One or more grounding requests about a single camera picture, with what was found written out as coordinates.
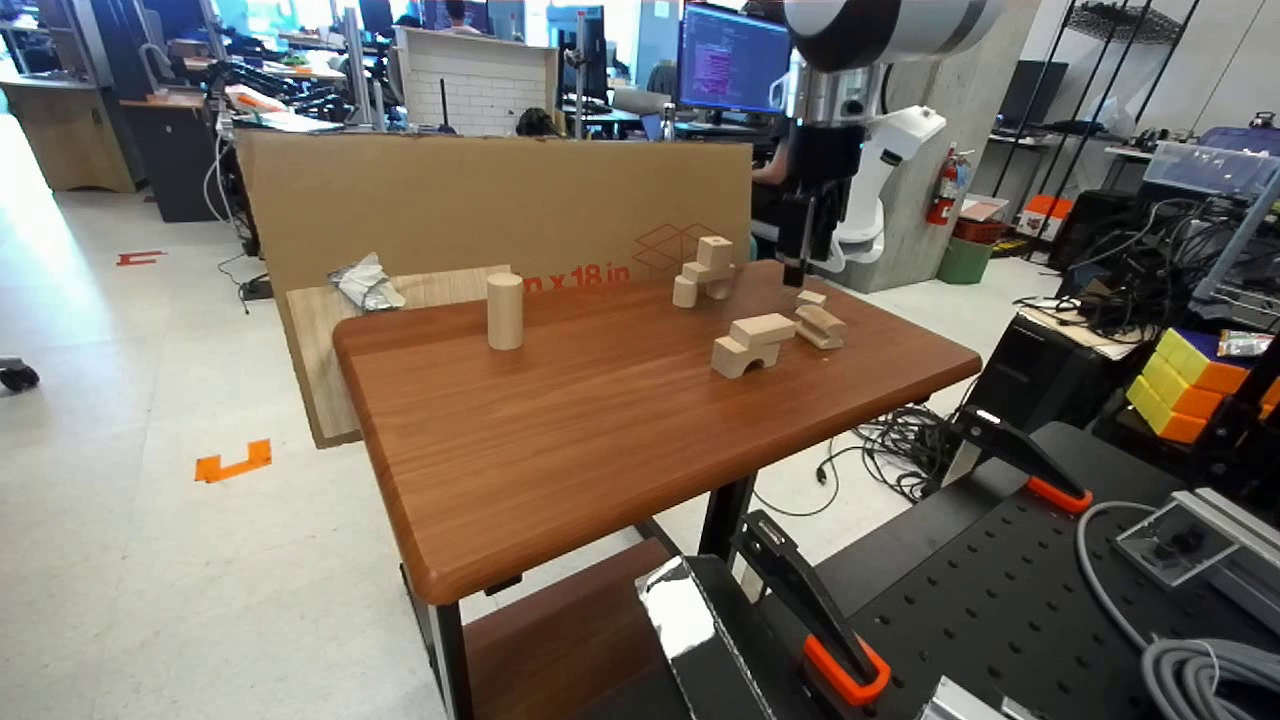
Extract stepped wooden block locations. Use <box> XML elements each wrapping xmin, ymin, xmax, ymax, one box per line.
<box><xmin>787</xmin><ymin>287</ymin><xmax>853</xmax><ymax>357</ymax></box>

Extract wooden lower table shelf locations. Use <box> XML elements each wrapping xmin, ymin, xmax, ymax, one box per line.
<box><xmin>456</xmin><ymin>531</ymin><xmax>697</xmax><ymax>720</ymax></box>

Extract grey cable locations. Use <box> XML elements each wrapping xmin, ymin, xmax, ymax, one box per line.
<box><xmin>1070</xmin><ymin>495</ymin><xmax>1280</xmax><ymax>720</ymax></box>

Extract red fire extinguisher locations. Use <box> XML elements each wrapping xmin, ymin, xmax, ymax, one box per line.
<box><xmin>923</xmin><ymin>139</ymin><xmax>974</xmax><ymax>231</ymax></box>

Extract wooden cylinder block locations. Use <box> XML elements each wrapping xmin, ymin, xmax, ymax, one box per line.
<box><xmin>484</xmin><ymin>264</ymin><xmax>526</xmax><ymax>357</ymax></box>

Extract black equipment box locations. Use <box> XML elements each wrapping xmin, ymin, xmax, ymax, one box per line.
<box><xmin>969</xmin><ymin>314</ymin><xmax>1136</xmax><ymax>435</ymax></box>

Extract grey blue equipment crate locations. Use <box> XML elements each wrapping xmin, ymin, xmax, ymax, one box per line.
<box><xmin>1138</xmin><ymin>126</ymin><xmax>1280</xmax><ymax>204</ymax></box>

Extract large cardboard sheet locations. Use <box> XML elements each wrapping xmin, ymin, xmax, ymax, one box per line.
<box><xmin>237</xmin><ymin>130</ymin><xmax>757</xmax><ymax>305</ymax></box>

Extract wooden cabinet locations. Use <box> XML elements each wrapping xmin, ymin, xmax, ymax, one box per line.
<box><xmin>5</xmin><ymin>78</ymin><xmax>135</xmax><ymax>195</ymax></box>

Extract black perforated board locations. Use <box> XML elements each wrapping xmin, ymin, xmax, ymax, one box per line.
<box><xmin>583</xmin><ymin>417</ymin><xmax>1280</xmax><ymax>720</ymax></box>

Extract light wooden panel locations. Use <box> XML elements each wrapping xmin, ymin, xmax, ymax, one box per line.
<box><xmin>279</xmin><ymin>264</ymin><xmax>511</xmax><ymax>451</ymax></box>

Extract green bin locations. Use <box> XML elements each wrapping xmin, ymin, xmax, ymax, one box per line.
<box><xmin>936</xmin><ymin>237</ymin><xmax>997</xmax><ymax>287</ymax></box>

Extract orange black bar clamp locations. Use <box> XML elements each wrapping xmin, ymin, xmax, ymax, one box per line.
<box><xmin>730</xmin><ymin>508</ymin><xmax>896</xmax><ymax>714</ymax></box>
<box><xmin>951</xmin><ymin>406</ymin><xmax>1099</xmax><ymax>521</ymax></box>

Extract small wooden cube block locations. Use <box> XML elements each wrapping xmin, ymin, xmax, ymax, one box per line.
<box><xmin>691</xmin><ymin>231</ymin><xmax>741</xmax><ymax>280</ymax></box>

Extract black table leg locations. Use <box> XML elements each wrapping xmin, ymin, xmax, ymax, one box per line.
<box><xmin>697</xmin><ymin>476</ymin><xmax>761</xmax><ymax>560</ymax></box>

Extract white socket box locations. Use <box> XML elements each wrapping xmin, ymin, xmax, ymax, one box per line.
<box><xmin>1111</xmin><ymin>489</ymin><xmax>1254</xmax><ymax>591</ymax></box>

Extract person in dark clothes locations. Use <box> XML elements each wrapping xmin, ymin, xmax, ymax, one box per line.
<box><xmin>746</xmin><ymin>117</ymin><xmax>872</xmax><ymax>264</ymax></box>

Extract shiny metal bar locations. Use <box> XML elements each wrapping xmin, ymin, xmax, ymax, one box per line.
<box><xmin>631</xmin><ymin>551</ymin><xmax>777</xmax><ymax>720</ymax></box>

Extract black cabinet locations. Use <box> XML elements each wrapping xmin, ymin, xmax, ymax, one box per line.
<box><xmin>120</xmin><ymin>91</ymin><xmax>222</xmax><ymax>224</ymax></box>

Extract wooden block pile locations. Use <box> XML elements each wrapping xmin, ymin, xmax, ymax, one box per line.
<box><xmin>707</xmin><ymin>309</ymin><xmax>800</xmax><ymax>384</ymax></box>

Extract crumpled plastic bag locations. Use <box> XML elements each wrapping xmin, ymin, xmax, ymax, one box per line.
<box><xmin>329</xmin><ymin>254</ymin><xmax>409</xmax><ymax>318</ymax></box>

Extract black floor cable tangle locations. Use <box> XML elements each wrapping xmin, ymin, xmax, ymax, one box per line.
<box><xmin>797</xmin><ymin>406</ymin><xmax>992</xmax><ymax>525</ymax></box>

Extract white board panel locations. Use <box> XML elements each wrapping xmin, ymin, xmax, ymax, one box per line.
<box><xmin>395</xmin><ymin>30</ymin><xmax>564</xmax><ymax>139</ymax></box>

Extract computer monitor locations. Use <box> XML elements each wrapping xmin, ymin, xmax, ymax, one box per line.
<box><xmin>670</xmin><ymin>0</ymin><xmax>797</xmax><ymax>121</ymax></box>

